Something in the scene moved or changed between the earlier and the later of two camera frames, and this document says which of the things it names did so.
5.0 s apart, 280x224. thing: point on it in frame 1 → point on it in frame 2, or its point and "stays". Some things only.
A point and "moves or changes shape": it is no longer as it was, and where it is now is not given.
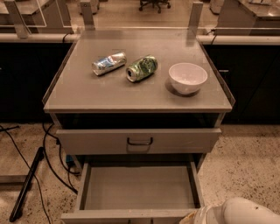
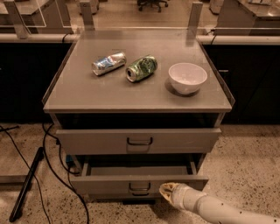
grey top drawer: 139,141 stays
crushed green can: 147,66 stays
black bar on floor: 14,215 stays
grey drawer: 136,192 moves or changes shape
